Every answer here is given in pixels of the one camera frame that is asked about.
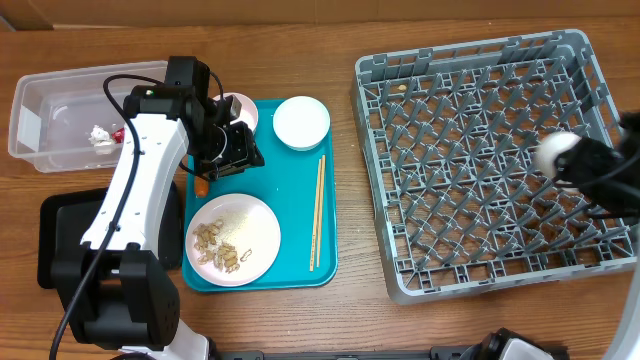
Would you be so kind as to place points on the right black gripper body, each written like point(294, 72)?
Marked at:
point(584, 164)

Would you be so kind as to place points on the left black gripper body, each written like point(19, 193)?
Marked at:
point(219, 152)

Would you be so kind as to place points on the pink bowl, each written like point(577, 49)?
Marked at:
point(240, 108)

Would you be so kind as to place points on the white paper cup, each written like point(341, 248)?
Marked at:
point(550, 152)

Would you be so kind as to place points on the white bowl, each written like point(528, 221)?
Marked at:
point(301, 122)

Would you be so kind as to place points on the red snack wrapper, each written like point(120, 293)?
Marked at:
point(118, 135)

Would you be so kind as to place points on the white tissue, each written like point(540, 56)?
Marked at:
point(101, 140)

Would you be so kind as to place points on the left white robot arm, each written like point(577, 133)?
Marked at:
point(114, 291)

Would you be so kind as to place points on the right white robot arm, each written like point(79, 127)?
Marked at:
point(625, 341)

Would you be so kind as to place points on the grey dishwasher rack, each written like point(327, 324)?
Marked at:
point(459, 206)

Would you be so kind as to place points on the black waste bin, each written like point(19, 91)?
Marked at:
point(64, 218)

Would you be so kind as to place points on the clear plastic waste bin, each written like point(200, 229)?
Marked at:
point(54, 113)

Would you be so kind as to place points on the orange carrot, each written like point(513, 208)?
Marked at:
point(201, 187)

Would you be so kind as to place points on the rice pile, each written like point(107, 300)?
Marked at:
point(237, 229)

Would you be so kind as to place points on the teal plastic tray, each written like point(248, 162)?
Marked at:
point(287, 184)

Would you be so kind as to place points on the pink plate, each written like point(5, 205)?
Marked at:
point(265, 246)

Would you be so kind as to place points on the left wooden chopstick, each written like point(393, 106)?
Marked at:
point(315, 216)

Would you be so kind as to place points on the wooden chopstick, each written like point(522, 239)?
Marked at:
point(320, 209)
point(315, 216)

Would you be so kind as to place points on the right wooden chopstick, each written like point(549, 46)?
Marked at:
point(320, 209)

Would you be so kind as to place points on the peanut shells pile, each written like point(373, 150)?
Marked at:
point(211, 250)

